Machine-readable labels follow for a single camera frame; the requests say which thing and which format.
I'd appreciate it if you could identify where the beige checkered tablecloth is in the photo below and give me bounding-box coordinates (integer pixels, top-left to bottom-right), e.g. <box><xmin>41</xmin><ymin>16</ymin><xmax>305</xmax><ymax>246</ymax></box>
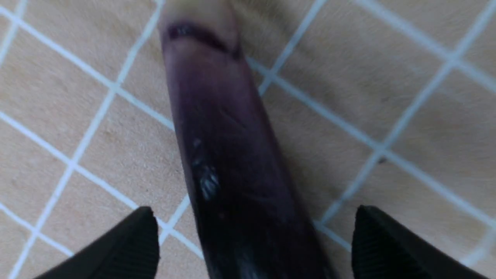
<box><xmin>1</xmin><ymin>0</ymin><xmax>495</xmax><ymax>279</ymax></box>

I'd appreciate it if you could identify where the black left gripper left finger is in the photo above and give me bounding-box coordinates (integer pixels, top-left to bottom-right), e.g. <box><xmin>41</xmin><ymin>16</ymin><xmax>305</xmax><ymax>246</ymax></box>
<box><xmin>38</xmin><ymin>206</ymin><xmax>160</xmax><ymax>279</ymax></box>

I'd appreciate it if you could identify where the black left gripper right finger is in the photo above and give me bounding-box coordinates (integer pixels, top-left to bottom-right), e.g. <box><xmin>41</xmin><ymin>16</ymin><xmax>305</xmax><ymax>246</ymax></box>
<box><xmin>352</xmin><ymin>205</ymin><xmax>484</xmax><ymax>279</ymax></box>

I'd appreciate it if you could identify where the purple eggplant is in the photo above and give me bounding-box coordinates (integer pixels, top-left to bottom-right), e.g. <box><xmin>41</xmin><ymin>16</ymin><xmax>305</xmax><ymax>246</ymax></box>
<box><xmin>158</xmin><ymin>0</ymin><xmax>338</xmax><ymax>279</ymax></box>

